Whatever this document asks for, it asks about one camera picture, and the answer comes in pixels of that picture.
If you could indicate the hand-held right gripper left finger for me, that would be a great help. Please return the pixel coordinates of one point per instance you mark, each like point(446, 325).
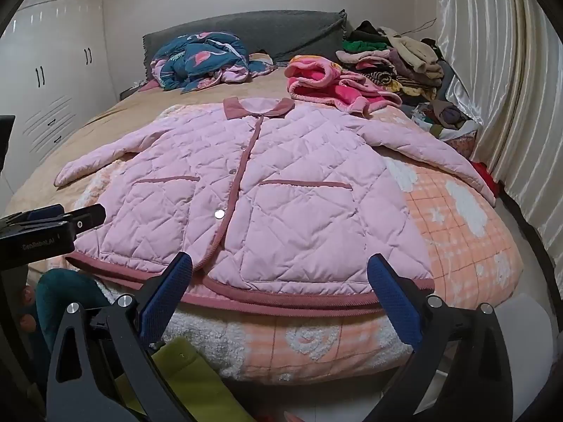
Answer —
point(169, 288)

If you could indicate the shiny white curtain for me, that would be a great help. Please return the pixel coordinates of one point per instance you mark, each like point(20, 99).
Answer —
point(497, 74)

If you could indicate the pink quilted jacket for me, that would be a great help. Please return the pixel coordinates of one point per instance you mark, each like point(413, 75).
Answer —
point(272, 193)

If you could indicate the pink fleece blanket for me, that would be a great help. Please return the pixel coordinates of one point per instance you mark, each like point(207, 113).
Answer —
point(334, 88)

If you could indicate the white wardrobe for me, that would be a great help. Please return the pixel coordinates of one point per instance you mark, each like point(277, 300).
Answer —
point(52, 74)

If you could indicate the beige bed sheet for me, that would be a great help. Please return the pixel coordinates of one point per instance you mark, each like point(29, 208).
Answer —
point(132, 110)

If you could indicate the floral fabric laundry basket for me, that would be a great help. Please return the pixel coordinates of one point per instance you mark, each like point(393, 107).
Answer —
point(444, 116)

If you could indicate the yellow-green garment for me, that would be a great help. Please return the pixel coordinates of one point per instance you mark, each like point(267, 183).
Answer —
point(193, 382)

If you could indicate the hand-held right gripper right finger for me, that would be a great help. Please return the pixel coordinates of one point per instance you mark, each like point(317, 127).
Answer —
point(393, 294)

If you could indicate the grey padded headboard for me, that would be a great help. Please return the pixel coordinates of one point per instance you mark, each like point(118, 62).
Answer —
point(272, 30)

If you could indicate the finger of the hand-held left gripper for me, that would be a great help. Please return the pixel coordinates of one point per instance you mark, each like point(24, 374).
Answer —
point(44, 214)
point(85, 220)

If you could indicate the peach plaid cloud blanket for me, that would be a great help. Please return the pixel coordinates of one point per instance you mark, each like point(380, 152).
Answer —
point(462, 237)

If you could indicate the pile of folded clothes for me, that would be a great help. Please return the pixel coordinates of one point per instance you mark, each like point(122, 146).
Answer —
point(396, 61)

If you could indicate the person's teal trouser leg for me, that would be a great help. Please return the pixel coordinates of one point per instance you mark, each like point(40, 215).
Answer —
point(66, 294)

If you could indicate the person's left hand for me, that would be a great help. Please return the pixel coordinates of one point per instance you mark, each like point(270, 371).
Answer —
point(27, 296)

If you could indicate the blue flamingo print quilt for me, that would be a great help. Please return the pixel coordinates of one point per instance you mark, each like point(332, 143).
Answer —
point(198, 57)

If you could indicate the red plastic bag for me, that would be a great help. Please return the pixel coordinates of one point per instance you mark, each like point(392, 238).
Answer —
point(486, 176)

